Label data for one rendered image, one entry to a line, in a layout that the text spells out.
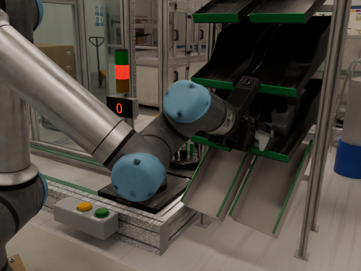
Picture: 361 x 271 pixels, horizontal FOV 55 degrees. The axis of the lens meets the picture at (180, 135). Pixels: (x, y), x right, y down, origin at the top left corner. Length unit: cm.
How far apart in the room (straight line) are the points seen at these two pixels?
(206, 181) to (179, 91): 50
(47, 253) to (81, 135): 65
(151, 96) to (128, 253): 548
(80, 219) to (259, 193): 53
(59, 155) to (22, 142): 85
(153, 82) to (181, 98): 577
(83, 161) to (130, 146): 101
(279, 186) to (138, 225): 42
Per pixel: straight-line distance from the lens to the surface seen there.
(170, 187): 119
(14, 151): 79
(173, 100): 60
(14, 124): 76
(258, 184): 101
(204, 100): 60
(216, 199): 101
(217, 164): 106
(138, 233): 107
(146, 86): 647
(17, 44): 57
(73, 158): 157
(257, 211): 98
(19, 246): 119
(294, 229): 125
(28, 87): 55
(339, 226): 132
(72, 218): 113
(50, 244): 117
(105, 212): 106
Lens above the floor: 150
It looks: 18 degrees down
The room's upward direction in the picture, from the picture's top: 1 degrees clockwise
